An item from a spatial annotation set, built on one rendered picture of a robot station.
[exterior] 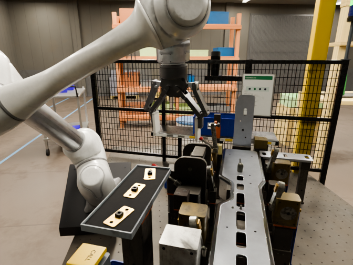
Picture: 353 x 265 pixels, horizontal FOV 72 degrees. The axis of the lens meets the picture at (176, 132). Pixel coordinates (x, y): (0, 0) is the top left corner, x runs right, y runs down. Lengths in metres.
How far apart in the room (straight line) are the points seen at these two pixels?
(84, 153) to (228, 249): 0.76
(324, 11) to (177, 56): 1.47
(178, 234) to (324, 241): 0.94
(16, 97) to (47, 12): 10.75
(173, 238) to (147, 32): 0.50
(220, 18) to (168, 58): 5.10
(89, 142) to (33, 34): 10.46
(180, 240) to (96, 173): 0.59
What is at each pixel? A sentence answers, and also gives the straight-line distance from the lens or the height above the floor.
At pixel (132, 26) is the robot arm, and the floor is 1.62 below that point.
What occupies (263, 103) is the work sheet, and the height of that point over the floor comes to 1.24.
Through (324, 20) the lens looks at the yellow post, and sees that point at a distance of 1.98.
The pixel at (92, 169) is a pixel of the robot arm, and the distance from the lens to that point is 1.17.
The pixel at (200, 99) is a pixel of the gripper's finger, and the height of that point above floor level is 1.46.
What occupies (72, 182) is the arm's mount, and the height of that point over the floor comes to 0.91.
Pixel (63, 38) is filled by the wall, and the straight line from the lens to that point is 11.18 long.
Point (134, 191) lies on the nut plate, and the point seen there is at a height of 1.16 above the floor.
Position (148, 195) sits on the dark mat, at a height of 1.16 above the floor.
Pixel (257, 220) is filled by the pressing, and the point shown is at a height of 1.00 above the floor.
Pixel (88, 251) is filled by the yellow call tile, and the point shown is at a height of 1.16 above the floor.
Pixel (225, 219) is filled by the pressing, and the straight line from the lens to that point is 0.95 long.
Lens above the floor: 1.56
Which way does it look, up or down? 17 degrees down
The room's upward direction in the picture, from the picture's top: straight up
